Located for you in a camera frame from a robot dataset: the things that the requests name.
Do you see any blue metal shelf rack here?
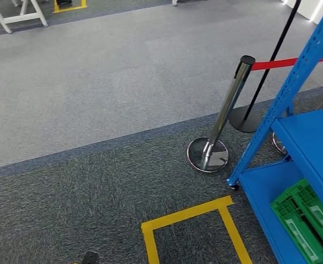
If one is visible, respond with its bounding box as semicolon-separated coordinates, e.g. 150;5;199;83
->
227;0;323;264

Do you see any yellow floor tape square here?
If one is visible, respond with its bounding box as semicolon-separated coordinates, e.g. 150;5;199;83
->
141;195;253;264

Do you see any black stand round base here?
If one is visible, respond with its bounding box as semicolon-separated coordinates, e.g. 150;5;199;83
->
228;0;302;134

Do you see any grey metal plate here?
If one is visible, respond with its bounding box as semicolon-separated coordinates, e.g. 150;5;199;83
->
81;250;100;264

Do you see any red barrier belt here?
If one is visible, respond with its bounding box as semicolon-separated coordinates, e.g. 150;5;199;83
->
251;56;323;72

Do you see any green plastic crate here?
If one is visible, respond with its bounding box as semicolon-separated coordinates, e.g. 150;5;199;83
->
270;178;323;264

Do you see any white display platform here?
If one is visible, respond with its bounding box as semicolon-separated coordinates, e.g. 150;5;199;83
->
280;0;323;25

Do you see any chrome stanchion post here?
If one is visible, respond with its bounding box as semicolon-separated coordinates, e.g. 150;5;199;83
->
271;84;323;157
186;55;257;174

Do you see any white trestle frame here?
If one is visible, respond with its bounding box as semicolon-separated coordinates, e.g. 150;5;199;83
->
0;0;48;34

